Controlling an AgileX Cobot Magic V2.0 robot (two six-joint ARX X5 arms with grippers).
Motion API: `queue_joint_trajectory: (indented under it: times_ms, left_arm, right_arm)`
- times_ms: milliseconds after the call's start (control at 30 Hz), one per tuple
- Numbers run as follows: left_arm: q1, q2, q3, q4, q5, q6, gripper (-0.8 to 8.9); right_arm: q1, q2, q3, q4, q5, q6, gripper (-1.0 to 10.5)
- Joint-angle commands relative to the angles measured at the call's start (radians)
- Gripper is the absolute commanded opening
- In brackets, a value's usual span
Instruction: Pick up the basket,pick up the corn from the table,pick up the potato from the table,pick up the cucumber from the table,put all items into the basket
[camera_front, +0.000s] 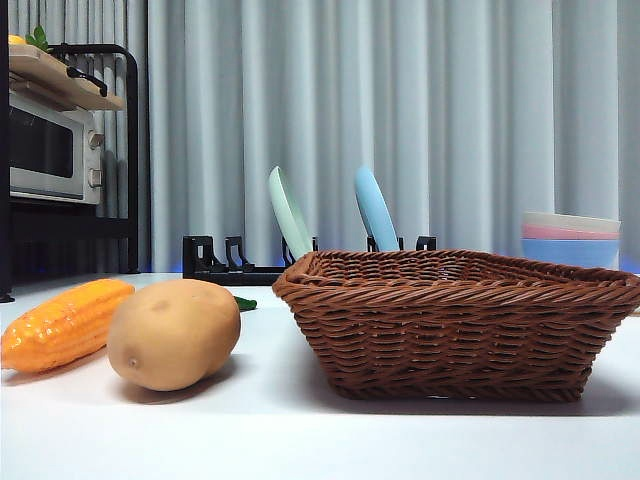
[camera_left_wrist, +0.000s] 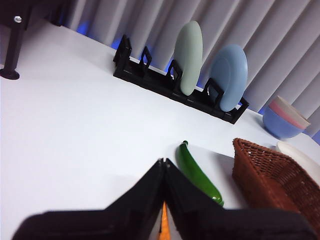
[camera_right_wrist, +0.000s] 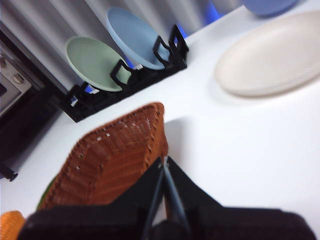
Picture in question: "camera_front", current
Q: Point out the brown wicker basket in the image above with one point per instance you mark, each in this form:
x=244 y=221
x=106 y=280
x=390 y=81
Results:
x=450 y=335

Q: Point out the tan potato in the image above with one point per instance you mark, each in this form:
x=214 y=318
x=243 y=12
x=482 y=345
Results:
x=175 y=335

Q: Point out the orange corn cob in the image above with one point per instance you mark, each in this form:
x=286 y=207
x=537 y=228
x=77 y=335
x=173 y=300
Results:
x=55 y=325

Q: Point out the pale green plate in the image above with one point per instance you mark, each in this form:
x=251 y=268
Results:
x=290 y=220

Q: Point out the light blue plate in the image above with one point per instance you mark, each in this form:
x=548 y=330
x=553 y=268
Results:
x=375 y=215

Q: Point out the black plate rack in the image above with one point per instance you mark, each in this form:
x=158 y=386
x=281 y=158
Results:
x=210 y=275

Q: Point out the grey curtain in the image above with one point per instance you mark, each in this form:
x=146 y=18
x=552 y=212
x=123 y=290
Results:
x=450 y=125

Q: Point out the pink bowl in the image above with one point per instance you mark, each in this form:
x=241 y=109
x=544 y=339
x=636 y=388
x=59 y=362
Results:
x=550 y=232

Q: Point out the blue bowl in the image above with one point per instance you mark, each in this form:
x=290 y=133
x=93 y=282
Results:
x=570 y=255

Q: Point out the white bowl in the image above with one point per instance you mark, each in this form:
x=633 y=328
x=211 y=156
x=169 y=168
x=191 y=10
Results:
x=570 y=220

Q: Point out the silver toaster oven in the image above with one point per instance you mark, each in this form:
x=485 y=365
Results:
x=45 y=145

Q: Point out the green leaves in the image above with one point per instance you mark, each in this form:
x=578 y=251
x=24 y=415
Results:
x=39 y=40

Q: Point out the black metal shelf frame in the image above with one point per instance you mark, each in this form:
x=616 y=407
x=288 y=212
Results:
x=133 y=150

